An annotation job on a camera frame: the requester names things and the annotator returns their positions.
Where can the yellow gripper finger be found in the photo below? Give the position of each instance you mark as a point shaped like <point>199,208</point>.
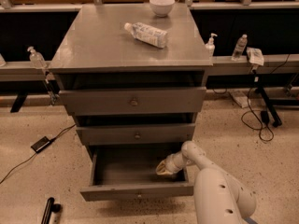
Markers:
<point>161,169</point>

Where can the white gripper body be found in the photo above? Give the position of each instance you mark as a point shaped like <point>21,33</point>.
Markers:
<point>171,163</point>

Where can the grey bottom drawer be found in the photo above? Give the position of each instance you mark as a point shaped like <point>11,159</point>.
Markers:
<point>129,172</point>

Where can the grey drawer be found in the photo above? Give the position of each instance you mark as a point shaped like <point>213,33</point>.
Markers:
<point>129,172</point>
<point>133,101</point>
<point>135,134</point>

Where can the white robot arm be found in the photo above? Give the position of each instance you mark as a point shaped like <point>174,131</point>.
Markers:
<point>219,198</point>

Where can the grey middle drawer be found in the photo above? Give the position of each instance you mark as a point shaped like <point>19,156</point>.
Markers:
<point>135,134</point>

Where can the grey drawer cabinet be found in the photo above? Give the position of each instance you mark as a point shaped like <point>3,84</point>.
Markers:
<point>97,53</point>

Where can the grey top drawer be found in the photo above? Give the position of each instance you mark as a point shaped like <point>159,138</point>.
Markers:
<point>133,101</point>

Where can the flat paper on floor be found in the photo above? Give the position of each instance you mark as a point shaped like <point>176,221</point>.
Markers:
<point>240,98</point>

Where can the black stand leg right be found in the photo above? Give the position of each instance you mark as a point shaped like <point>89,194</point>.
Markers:
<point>277,121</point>

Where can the black stand leg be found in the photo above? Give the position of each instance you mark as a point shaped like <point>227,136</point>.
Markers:
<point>21,97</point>
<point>277,121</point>

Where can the black power adapter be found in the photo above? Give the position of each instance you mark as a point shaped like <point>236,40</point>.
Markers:
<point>41,144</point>

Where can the white pump dispenser bottle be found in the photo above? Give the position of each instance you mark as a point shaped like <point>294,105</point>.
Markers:
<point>210,45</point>

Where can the lying plastic water bottle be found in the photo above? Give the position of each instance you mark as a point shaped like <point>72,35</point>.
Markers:
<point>147,34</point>

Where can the white crumpled packet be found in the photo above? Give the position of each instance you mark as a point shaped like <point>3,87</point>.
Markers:
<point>255,56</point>

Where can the standing clear water bottle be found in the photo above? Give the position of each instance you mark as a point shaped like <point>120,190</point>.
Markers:
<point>239,47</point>

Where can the white ceramic bowl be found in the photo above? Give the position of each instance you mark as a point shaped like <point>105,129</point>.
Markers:
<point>161,8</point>

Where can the black stand leg left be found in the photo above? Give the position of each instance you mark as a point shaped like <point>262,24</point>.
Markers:
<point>21,97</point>

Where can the clear pump bottle left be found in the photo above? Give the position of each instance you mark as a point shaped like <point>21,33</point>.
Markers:
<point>36,58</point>

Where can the black handle object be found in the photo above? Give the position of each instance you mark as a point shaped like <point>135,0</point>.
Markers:
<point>52,212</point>

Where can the grey bench rail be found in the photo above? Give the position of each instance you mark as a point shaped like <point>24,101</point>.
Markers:
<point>222,65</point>

